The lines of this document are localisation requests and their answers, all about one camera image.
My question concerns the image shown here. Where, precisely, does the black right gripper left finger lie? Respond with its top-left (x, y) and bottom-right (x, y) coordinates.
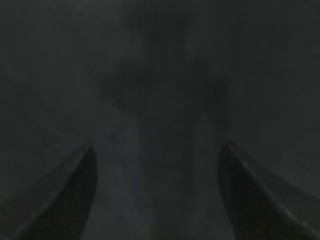
top-left (0, 145), bottom-right (98, 240)

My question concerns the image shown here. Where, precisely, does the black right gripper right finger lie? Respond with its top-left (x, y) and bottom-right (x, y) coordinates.
top-left (218, 141), bottom-right (320, 240)

